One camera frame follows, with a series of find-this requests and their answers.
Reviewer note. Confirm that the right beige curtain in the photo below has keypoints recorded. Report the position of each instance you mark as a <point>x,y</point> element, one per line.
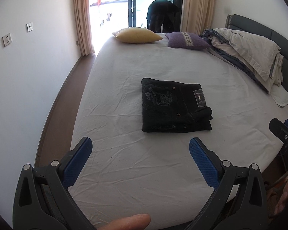
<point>196,15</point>

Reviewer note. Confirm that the purple patterned pillow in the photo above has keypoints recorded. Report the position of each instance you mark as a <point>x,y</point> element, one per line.
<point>186,40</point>

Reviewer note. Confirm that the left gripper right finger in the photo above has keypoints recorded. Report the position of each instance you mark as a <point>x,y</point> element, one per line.
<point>239,197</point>

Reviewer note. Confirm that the left hand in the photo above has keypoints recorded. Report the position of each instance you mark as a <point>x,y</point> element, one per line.
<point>135,222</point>

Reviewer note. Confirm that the beige curtain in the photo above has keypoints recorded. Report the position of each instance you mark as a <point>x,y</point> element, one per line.
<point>83,28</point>
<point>196,15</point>

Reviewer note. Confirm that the beige grey folded duvet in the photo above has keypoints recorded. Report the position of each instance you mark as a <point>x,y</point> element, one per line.
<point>255,55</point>

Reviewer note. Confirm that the dark grey headboard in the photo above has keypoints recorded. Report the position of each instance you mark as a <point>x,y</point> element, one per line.
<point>239,22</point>

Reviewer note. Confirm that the white wall socket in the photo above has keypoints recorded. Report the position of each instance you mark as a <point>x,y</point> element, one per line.
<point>7,40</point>

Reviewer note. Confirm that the white bed sheet mattress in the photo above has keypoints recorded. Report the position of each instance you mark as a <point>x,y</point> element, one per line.
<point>141,106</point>

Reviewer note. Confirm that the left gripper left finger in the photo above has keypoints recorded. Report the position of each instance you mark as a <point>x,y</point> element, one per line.
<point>42,200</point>

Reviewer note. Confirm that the left beige curtain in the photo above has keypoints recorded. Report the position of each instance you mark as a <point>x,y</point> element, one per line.
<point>83,28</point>

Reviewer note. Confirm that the right hand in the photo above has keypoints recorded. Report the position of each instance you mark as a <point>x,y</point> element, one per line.
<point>283,199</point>

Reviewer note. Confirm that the white flat pillow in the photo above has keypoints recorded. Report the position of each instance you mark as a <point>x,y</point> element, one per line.
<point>280,95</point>

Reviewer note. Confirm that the black denim pants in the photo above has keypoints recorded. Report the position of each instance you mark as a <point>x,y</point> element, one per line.
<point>173,107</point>

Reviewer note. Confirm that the yellow pillow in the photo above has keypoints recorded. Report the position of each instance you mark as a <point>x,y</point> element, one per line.
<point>135,35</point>

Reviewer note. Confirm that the black garment on rack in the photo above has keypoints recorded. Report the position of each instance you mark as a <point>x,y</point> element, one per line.
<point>163,17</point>

